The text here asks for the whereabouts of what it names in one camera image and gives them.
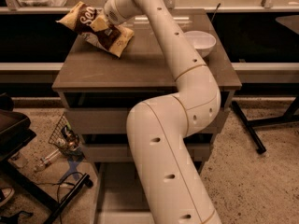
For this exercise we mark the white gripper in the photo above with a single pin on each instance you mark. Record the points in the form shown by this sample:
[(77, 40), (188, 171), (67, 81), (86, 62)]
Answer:
[(111, 13)]

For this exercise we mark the brown chip bag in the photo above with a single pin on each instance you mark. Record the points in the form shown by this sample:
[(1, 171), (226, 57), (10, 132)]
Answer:
[(113, 40)]

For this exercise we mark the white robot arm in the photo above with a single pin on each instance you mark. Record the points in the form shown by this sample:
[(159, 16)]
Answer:
[(156, 128)]

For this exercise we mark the grey drawer cabinet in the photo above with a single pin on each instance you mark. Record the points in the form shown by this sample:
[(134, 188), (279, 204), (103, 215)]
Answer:
[(92, 78)]

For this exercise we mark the open bottom drawer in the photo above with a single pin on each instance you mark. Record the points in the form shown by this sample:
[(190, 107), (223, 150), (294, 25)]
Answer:
[(121, 198)]

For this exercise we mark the white ceramic bowl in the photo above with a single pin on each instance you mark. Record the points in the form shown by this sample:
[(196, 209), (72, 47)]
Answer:
[(203, 42)]

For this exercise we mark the plastic bottle on floor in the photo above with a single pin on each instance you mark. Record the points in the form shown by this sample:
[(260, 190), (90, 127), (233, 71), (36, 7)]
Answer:
[(47, 161)]

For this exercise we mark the shoe at left edge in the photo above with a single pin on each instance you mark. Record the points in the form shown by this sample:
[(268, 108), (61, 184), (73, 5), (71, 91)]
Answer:
[(5, 195)]

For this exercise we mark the black stand leg right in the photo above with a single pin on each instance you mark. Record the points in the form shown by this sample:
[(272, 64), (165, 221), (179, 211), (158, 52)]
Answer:
[(290, 115)]

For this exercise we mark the top drawer with black handle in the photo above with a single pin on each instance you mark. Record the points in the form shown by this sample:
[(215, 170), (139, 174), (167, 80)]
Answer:
[(97, 120)]

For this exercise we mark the drawer with black handle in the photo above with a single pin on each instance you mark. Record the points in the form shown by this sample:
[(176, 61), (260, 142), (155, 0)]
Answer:
[(122, 153), (97, 120)]

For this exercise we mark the wire basket with items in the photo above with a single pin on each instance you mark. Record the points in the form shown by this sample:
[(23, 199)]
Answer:
[(64, 138)]

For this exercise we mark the middle drawer with black handle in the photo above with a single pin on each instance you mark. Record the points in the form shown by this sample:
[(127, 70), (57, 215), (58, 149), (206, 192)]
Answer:
[(122, 153)]

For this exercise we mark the black cart frame left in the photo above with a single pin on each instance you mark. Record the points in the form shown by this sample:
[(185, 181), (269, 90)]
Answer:
[(57, 179)]

